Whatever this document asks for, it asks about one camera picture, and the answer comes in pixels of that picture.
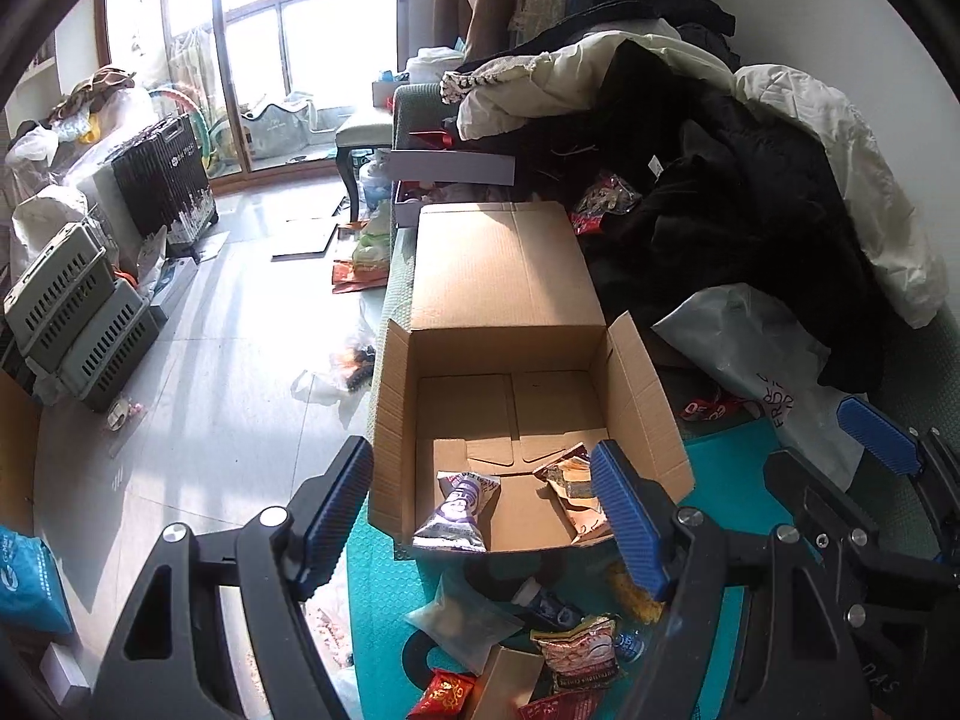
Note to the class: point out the white sack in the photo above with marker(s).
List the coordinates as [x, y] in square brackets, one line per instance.
[45, 210]

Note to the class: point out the teal bubble mat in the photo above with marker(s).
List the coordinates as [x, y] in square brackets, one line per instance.
[720, 465]

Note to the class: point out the clear bag dark snacks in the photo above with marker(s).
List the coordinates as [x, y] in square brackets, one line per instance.
[330, 386]

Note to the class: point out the red bow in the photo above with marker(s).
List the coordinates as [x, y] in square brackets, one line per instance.
[435, 141]

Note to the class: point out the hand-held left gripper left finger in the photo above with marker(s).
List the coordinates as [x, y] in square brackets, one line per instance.
[330, 532]

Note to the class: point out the blue tablet tube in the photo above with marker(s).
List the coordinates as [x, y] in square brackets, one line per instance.
[547, 606]

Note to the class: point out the clear bag of nuts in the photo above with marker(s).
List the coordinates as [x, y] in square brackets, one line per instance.
[604, 199]

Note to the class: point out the small blue wrapper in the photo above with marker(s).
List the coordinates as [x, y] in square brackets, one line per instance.
[631, 645]

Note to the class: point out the red printed packet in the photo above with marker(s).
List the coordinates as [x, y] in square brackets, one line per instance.
[705, 409]

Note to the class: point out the clear packet yellow crackers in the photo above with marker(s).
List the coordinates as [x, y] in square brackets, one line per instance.
[626, 607]

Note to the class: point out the white plastic bag red print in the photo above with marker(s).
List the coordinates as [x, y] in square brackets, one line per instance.
[742, 345]

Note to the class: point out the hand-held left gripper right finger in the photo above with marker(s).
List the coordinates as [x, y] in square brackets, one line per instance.
[630, 532]

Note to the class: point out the red flat snack packet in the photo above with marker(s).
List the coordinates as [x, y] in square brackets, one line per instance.
[559, 709]

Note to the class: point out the gold box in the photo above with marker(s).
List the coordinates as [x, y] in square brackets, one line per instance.
[504, 686]

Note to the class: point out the purple silver snack packet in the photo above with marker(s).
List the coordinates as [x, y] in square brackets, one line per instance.
[457, 510]

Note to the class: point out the grey plastic crate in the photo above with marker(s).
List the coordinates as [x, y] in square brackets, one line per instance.
[105, 349]
[52, 270]
[75, 311]

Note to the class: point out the brown cardboard box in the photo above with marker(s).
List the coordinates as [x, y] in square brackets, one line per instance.
[510, 277]

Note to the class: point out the brown snack packet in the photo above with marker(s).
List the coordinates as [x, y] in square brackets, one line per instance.
[570, 487]

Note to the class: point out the green snack bag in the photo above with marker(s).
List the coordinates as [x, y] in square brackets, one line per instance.
[373, 244]

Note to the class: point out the glass sliding door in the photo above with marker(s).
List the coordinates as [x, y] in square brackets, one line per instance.
[315, 37]

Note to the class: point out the clear packet pale contents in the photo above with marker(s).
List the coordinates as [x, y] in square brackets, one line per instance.
[461, 622]

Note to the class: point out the pale tote bag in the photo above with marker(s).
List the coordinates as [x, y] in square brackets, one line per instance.
[277, 127]

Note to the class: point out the long white box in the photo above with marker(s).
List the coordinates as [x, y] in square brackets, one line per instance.
[172, 285]

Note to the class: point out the orange snack packet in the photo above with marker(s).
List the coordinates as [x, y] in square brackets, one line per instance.
[360, 277]

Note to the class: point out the dark folded garment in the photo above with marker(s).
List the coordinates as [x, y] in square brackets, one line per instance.
[645, 7]

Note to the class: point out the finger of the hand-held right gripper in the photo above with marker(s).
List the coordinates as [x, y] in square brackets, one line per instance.
[877, 435]
[802, 487]

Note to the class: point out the flat brown cardboard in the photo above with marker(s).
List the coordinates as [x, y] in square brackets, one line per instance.
[15, 450]

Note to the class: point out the red patterned snack packet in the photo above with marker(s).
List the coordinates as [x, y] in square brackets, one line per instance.
[577, 656]

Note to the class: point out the pale cushioned chair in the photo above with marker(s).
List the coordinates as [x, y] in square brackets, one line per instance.
[364, 135]

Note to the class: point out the grey-green sofa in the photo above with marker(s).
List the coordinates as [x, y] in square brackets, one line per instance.
[401, 277]

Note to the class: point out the clear water jug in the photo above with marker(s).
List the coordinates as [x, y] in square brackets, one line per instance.
[375, 184]

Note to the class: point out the blue plastic bag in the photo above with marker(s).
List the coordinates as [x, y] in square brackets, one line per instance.
[30, 577]

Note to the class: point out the brown crumpled cloth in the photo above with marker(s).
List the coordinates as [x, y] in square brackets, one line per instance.
[105, 79]

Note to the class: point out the black jacket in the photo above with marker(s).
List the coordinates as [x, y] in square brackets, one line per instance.
[735, 225]

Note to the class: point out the white gift box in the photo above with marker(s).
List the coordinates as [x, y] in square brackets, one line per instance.
[450, 165]

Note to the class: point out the small white box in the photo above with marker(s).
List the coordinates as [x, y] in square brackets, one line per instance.
[66, 669]

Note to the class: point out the pile of clothes and coats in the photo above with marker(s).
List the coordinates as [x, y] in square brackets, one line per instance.
[847, 150]

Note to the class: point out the black folding crate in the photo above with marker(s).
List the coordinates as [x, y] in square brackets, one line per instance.
[161, 172]

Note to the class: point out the small red snack packet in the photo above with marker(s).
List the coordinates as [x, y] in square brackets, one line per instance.
[442, 696]

